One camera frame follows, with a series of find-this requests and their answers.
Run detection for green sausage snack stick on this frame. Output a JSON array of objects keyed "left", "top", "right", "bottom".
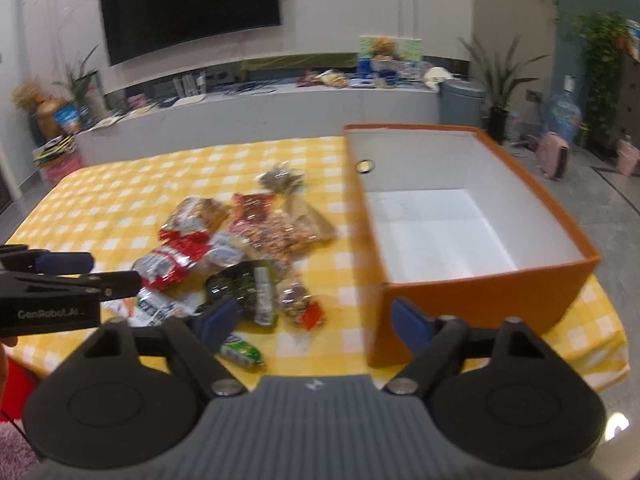
[{"left": 218, "top": 334, "right": 264, "bottom": 368}]

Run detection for red chip snack bag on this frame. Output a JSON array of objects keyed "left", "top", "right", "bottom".
[{"left": 132, "top": 230, "right": 212, "bottom": 290}]

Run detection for red braised meat packet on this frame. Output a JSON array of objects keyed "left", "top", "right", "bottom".
[{"left": 232, "top": 193, "right": 274, "bottom": 223}]

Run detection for white blue snack packet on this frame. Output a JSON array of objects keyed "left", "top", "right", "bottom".
[{"left": 103, "top": 287, "right": 196, "bottom": 327}]

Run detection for dark green seaweed pack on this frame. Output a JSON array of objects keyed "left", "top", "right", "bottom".
[{"left": 204, "top": 260, "right": 278, "bottom": 328}]

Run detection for small red candy packet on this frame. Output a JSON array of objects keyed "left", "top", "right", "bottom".
[{"left": 278, "top": 280, "right": 324, "bottom": 330}]

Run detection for peanut snack bag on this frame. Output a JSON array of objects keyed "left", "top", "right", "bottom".
[{"left": 158, "top": 196, "right": 230, "bottom": 243}]

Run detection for orange storage box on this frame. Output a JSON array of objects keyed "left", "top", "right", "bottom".
[{"left": 344, "top": 124, "right": 600, "bottom": 367}]

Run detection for clear mixed nuts bag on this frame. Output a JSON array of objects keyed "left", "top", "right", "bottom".
[{"left": 230, "top": 195, "right": 335, "bottom": 268}]

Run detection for orange vase dried flowers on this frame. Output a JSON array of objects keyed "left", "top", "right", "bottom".
[{"left": 12, "top": 78, "right": 70, "bottom": 140}]

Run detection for left potted plant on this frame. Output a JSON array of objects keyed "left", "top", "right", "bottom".
[{"left": 54, "top": 46, "right": 107, "bottom": 128}]

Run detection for dark dried fruit packet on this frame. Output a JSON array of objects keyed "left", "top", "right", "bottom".
[{"left": 257, "top": 162, "right": 305, "bottom": 195}]

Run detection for pink bag on floor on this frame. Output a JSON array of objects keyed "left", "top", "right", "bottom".
[{"left": 536, "top": 131, "right": 570, "bottom": 180}]

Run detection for grey trash bin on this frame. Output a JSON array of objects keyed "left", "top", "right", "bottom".
[{"left": 439, "top": 78, "right": 486, "bottom": 128}]

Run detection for white tv console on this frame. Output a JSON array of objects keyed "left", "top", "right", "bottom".
[{"left": 76, "top": 84, "right": 439, "bottom": 166}]

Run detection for blue water jug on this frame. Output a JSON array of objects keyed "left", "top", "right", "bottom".
[{"left": 544, "top": 91, "right": 582, "bottom": 144}]

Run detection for pink bucket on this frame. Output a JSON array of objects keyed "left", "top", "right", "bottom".
[{"left": 616, "top": 136, "right": 640, "bottom": 177}]

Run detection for potted green plant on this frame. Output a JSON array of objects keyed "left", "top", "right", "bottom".
[{"left": 458, "top": 35, "right": 548, "bottom": 144}]

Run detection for snack pile on console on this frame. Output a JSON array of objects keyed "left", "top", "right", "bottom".
[{"left": 296, "top": 70, "right": 350, "bottom": 89}]

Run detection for teddy bear picture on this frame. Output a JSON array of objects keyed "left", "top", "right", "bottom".
[{"left": 358, "top": 35, "right": 422, "bottom": 78}]

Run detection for climbing vine plant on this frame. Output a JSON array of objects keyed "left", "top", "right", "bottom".
[{"left": 565, "top": 11, "right": 631, "bottom": 155}]

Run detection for black wall television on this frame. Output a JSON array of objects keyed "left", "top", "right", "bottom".
[{"left": 100, "top": 0, "right": 281, "bottom": 65}]

